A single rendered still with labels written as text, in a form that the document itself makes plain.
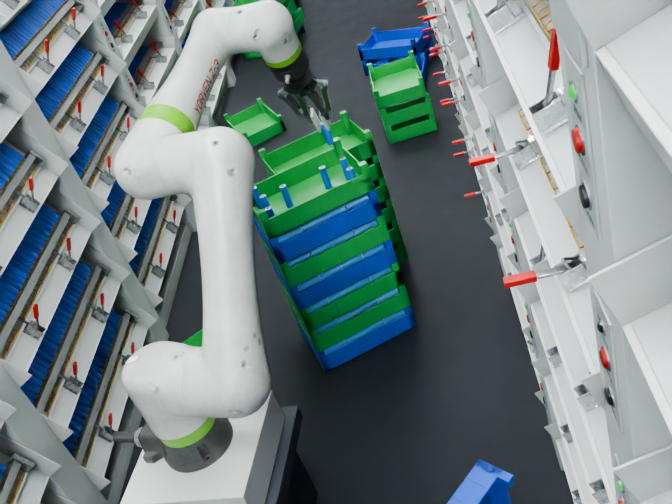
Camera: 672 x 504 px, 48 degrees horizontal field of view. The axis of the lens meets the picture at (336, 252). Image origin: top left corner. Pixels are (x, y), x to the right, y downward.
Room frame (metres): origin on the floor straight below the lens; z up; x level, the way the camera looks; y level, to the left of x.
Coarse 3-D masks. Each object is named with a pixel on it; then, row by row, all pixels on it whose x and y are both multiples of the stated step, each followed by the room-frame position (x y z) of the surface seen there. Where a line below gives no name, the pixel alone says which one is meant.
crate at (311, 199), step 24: (336, 144) 1.84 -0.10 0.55; (288, 168) 1.83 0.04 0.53; (312, 168) 1.84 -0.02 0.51; (336, 168) 1.83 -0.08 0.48; (360, 168) 1.66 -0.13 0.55; (264, 192) 1.81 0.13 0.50; (312, 192) 1.75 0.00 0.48; (336, 192) 1.64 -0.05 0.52; (360, 192) 1.66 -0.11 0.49; (264, 216) 1.61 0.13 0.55; (288, 216) 1.62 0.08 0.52; (312, 216) 1.63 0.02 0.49
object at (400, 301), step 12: (288, 300) 1.78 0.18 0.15; (396, 300) 1.66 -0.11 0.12; (408, 300) 1.66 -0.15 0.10; (372, 312) 1.64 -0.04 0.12; (384, 312) 1.65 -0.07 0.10; (300, 324) 1.73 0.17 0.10; (348, 324) 1.63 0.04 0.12; (360, 324) 1.63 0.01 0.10; (372, 324) 1.64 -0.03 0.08; (312, 336) 1.61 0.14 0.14; (324, 336) 1.61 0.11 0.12; (336, 336) 1.62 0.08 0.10; (348, 336) 1.62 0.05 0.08; (324, 348) 1.61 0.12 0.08
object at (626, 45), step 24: (576, 0) 0.35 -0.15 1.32; (600, 0) 0.35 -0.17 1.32; (624, 0) 0.35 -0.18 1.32; (648, 0) 0.35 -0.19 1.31; (600, 24) 0.35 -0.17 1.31; (624, 24) 0.35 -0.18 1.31; (648, 24) 0.34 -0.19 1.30; (600, 48) 0.35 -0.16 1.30; (624, 48) 0.34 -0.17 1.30; (648, 48) 0.32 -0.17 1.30; (624, 72) 0.32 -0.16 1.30; (648, 72) 0.31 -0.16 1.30; (624, 96) 0.32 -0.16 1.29; (648, 96) 0.29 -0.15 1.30; (648, 120) 0.27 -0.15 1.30
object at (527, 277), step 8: (568, 264) 0.62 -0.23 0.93; (528, 272) 0.63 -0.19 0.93; (536, 272) 0.63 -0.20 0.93; (544, 272) 0.63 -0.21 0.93; (552, 272) 0.62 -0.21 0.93; (560, 272) 0.62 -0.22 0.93; (504, 280) 0.63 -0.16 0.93; (512, 280) 0.63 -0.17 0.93; (520, 280) 0.63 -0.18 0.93; (528, 280) 0.62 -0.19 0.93; (536, 280) 0.62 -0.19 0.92
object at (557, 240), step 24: (480, 96) 1.04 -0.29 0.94; (504, 96) 1.03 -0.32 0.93; (504, 120) 1.01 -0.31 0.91; (504, 144) 0.95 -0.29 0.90; (528, 168) 0.86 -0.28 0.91; (528, 192) 0.81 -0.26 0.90; (552, 192) 0.78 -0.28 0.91; (552, 216) 0.74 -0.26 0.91; (552, 240) 0.70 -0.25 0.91; (552, 264) 0.66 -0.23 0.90; (576, 288) 0.61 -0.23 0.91; (576, 312) 0.58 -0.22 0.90; (600, 384) 0.45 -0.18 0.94
